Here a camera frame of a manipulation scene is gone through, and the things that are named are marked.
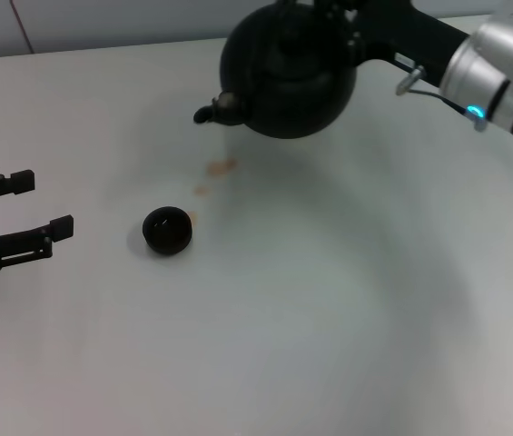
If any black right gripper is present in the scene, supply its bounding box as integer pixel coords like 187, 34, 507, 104
319, 0, 471, 86

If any black round teapot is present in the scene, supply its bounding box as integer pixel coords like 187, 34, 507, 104
193, 0, 358, 140

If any dark brown teacup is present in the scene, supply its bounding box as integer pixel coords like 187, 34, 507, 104
141, 205, 194, 258

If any black teapot lid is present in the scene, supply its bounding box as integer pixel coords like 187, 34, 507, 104
255, 22, 334, 85

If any large brown tea puddle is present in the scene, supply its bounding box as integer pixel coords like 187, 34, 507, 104
205, 157, 239, 177

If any thin right wrist cable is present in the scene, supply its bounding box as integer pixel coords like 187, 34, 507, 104
408, 85, 488, 133

